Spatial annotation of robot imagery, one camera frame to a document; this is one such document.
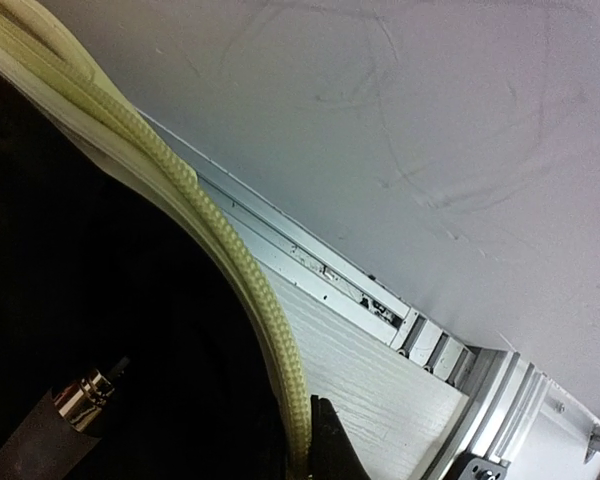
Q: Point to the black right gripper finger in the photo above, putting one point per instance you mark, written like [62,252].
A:
[331,455]

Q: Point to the pale yellow hard-shell suitcase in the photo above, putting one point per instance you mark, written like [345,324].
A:
[110,248]

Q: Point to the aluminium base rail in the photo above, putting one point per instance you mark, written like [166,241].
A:
[517,269]

